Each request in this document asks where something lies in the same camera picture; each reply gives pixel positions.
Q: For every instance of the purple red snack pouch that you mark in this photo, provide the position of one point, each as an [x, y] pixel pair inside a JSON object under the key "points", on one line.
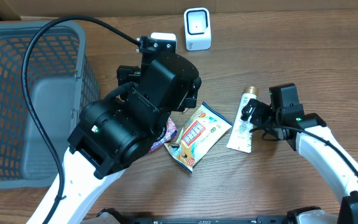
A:
{"points": [[169, 135]]}

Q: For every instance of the grey plastic mesh basket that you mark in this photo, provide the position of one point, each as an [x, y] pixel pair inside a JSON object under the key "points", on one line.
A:
{"points": [[61, 82]]}

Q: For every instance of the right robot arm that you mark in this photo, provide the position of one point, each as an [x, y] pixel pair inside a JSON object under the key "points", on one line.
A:
{"points": [[284, 119]]}

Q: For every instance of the white barcode scanner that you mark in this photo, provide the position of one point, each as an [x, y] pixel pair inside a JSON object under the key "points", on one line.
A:
{"points": [[197, 29]]}

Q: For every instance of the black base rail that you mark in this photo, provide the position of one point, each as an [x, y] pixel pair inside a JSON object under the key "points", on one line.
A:
{"points": [[216, 220]]}

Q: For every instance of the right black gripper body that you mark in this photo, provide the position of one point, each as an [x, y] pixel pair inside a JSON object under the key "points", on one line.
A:
{"points": [[260, 114]]}

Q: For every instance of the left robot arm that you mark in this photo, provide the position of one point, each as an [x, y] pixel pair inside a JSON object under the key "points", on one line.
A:
{"points": [[111, 134]]}

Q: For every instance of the yellow snack bag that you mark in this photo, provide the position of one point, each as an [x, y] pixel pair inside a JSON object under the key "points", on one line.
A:
{"points": [[200, 133]]}

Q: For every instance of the white tube with gold cap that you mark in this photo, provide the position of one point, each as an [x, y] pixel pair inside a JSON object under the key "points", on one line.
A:
{"points": [[240, 138]]}

